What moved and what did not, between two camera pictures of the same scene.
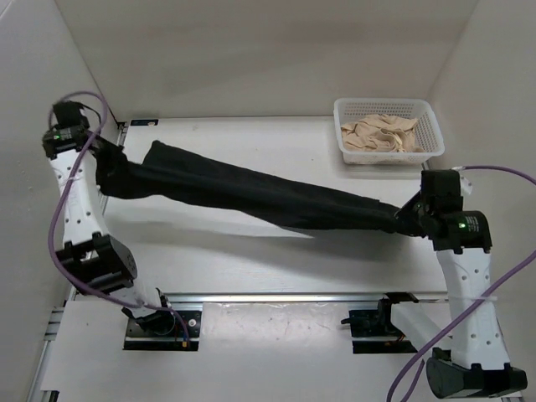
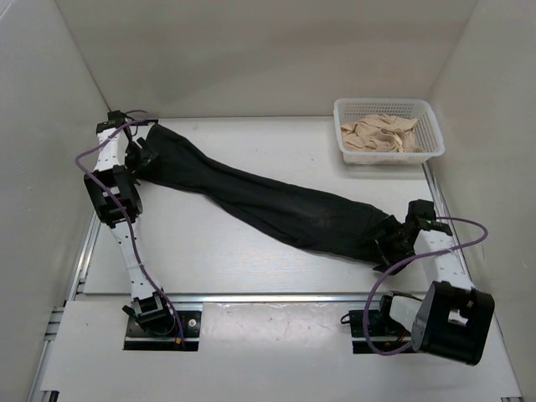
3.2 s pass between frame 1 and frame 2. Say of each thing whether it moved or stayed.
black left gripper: moved
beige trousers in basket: stayed
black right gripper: moved
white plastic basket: stayed
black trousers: moved
